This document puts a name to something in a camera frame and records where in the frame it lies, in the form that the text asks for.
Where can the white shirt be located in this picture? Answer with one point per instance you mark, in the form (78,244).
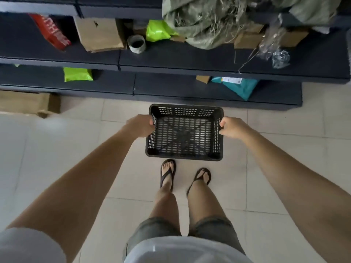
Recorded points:
(109,246)

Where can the person's leg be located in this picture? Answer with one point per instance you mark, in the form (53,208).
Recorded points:
(204,199)
(166,194)

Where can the person's right leg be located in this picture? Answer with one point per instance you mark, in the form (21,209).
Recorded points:
(204,199)

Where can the brown paper bag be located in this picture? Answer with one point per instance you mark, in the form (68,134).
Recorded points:
(100,34)

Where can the person's right forearm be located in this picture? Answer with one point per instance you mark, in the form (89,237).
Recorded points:
(296,183)

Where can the grey tape roll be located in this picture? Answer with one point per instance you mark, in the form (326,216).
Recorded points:
(136,44)

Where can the black right flip-flop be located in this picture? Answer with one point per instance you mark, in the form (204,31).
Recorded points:
(201,178)

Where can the lime green mailer bag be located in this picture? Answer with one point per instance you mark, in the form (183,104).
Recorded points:
(159,30)
(77,74)

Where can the red printed packet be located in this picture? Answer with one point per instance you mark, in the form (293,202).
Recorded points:
(50,31)

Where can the grey denim shorts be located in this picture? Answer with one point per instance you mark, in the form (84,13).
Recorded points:
(186,232)

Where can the small brown cardboard box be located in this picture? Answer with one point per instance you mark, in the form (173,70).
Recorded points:
(203,79)

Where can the green woven sack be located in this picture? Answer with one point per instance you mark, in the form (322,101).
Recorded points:
(214,19)

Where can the black flip-flop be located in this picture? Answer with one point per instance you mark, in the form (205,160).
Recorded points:
(201,178)
(167,173)

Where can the person's right fingers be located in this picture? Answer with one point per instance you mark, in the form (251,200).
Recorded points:
(222,127)

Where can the black left flip-flop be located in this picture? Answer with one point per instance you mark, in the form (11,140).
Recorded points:
(167,173)

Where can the person's left fingers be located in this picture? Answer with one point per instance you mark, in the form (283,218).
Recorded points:
(152,124)

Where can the person's left leg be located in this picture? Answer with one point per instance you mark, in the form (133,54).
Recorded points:
(166,194)

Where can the flat cardboard box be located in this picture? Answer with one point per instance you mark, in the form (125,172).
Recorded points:
(27,102)

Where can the person's left hand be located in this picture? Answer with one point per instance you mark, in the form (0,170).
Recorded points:
(139,125)

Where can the teal mailer bag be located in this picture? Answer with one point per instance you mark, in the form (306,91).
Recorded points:
(238,84)

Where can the person's left forearm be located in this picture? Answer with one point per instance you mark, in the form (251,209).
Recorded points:
(82,178)

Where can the black plastic basket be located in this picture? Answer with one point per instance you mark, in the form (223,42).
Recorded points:
(185,132)

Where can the clear plastic wrap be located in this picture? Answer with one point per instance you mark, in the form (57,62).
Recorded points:
(274,49)

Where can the dark grey shelf unit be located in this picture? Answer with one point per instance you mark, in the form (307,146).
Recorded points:
(175,60)

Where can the person's right hand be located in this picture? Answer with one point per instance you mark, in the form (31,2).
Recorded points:
(233,127)

